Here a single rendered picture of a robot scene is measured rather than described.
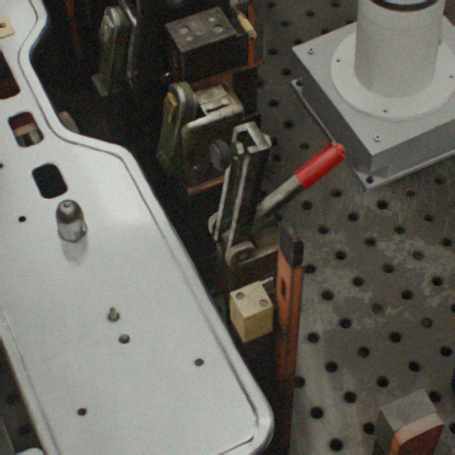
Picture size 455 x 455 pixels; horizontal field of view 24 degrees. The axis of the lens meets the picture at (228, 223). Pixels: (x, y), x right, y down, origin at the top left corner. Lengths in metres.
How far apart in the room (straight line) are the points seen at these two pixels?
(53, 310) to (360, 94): 0.65
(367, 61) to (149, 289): 0.56
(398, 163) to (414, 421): 0.78
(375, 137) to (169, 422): 0.63
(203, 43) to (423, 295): 0.52
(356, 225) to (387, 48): 0.26
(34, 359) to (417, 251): 0.65
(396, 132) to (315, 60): 0.18
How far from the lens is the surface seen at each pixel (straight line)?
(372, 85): 1.61
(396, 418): 0.89
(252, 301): 1.09
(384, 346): 1.49
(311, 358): 1.47
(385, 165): 1.60
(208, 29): 1.25
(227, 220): 1.12
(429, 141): 1.62
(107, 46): 1.33
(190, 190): 1.30
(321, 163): 1.10
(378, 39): 1.53
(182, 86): 1.20
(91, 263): 1.20
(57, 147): 1.30
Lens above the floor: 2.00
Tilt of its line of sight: 55 degrees down
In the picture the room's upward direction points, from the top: 1 degrees counter-clockwise
